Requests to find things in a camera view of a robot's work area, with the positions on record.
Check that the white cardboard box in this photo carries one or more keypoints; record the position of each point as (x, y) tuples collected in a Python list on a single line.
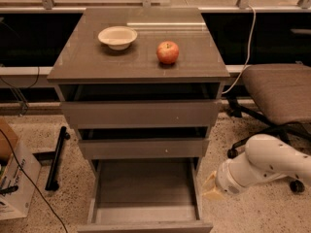
[(16, 204)]

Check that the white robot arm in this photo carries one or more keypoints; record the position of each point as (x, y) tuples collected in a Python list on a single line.
[(265, 159)]

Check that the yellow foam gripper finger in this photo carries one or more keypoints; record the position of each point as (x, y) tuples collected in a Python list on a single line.
[(213, 194), (210, 181)]

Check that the black marker pen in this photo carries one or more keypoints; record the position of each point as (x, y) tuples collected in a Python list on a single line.
[(10, 189)]

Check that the grey middle drawer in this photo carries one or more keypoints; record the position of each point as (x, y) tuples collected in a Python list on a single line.
[(144, 142)]

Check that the grey top drawer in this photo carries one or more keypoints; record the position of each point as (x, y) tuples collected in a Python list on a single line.
[(134, 105)]

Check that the grey bottom drawer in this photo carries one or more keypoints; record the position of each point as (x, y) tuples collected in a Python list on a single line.
[(145, 196)]

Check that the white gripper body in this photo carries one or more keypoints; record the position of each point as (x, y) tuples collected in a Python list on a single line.
[(225, 178)]

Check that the brown office chair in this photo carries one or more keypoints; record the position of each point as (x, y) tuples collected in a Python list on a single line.
[(282, 93)]

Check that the black metal bar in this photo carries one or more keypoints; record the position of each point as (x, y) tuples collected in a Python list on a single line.
[(52, 183)]

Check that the red apple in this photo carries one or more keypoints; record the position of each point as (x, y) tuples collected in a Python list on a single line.
[(167, 52)]

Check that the grey drawer cabinet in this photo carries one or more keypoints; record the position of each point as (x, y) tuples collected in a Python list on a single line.
[(85, 60)]

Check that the grey drawer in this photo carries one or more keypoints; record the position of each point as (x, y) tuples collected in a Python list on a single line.
[(145, 196), (134, 105), (144, 142)]

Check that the white paper bowl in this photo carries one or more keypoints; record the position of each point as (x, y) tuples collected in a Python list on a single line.
[(117, 37)]

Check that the brown cardboard box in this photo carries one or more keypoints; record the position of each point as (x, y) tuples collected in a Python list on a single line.
[(8, 140)]

